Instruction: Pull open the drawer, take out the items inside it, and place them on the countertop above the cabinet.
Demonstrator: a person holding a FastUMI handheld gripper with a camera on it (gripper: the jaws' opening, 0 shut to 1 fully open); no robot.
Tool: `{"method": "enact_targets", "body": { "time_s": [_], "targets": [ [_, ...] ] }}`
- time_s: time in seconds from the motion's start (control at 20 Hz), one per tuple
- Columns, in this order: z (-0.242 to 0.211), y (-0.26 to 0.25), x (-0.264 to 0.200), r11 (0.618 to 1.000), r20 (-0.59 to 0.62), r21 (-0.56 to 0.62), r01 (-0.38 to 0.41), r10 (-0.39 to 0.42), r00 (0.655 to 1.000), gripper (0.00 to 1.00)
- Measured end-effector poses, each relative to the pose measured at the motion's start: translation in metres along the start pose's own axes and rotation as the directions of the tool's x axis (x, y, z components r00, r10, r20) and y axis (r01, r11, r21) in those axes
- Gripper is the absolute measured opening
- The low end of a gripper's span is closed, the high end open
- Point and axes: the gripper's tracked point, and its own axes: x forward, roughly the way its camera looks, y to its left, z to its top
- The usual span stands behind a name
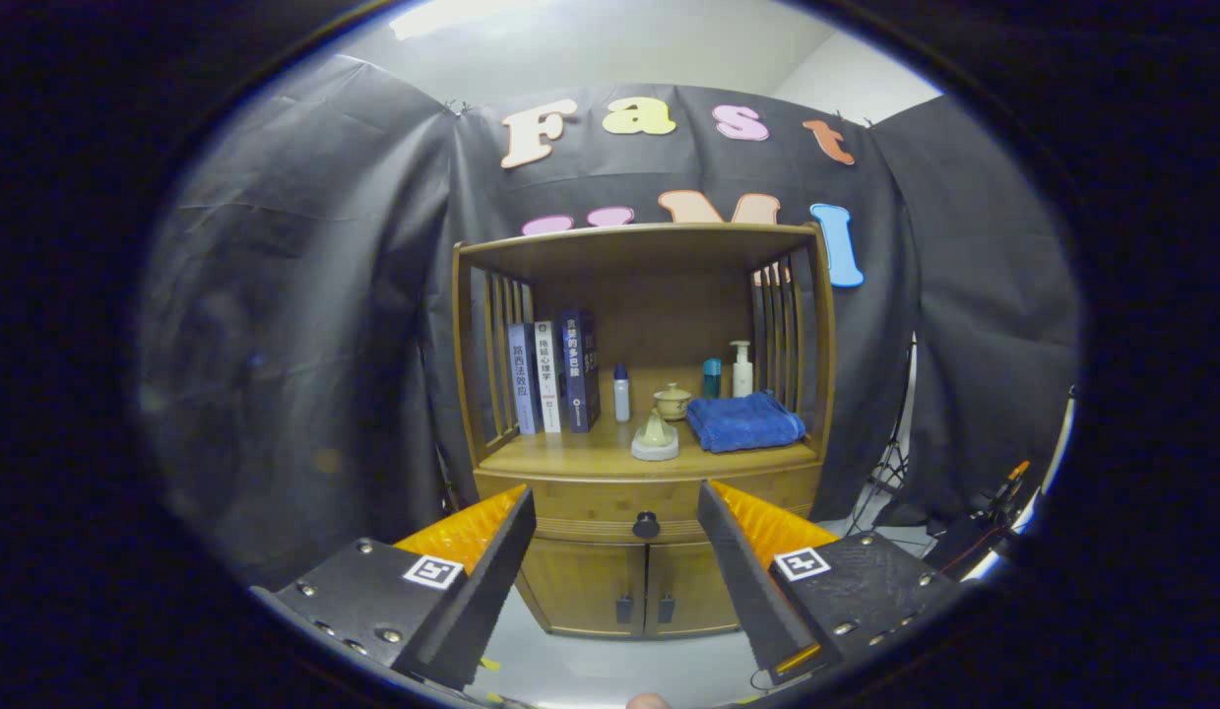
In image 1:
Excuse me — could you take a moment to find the wooden drawer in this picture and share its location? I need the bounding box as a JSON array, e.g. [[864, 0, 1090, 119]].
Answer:
[[474, 463, 822, 545]]

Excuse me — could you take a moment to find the dark equipment with orange part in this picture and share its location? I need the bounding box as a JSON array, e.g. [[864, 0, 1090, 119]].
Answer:
[[925, 461, 1039, 577]]

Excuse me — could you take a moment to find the wooden cabinet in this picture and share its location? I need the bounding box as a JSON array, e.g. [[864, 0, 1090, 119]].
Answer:
[[452, 222, 837, 639]]

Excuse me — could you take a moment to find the wooden cabinet door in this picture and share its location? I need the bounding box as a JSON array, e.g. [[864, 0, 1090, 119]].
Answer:
[[519, 537, 650, 636], [645, 540, 743, 636]]

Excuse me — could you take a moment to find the blue folded towel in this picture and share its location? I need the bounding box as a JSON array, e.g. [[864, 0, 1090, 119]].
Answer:
[[685, 391, 807, 454]]

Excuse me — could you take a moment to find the black light stand tripod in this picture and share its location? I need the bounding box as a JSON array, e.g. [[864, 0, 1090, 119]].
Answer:
[[851, 335, 916, 533]]

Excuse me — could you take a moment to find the dark blue book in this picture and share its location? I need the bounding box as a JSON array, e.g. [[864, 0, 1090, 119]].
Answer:
[[558, 308, 602, 434]]

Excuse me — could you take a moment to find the pale green ceramic ornament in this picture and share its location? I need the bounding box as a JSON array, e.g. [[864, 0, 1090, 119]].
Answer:
[[631, 407, 680, 462]]

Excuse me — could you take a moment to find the white book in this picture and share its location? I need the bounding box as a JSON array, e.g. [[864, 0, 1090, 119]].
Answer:
[[533, 318, 564, 434]]

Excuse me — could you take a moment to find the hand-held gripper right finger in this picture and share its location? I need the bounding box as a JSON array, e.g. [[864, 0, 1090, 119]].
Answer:
[[696, 480, 965, 687]]

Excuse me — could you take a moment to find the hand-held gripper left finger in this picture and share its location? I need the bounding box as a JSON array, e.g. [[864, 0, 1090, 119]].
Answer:
[[250, 485, 538, 690]]

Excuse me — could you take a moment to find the light blue book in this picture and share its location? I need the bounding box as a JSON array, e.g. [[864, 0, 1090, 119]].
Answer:
[[507, 322, 542, 436]]

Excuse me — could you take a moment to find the black backdrop cloth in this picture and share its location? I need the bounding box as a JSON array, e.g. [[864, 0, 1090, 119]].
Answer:
[[137, 54, 1081, 592]]

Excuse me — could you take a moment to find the wooden countertop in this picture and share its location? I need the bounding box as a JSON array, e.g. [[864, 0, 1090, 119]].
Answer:
[[482, 369, 819, 481]]

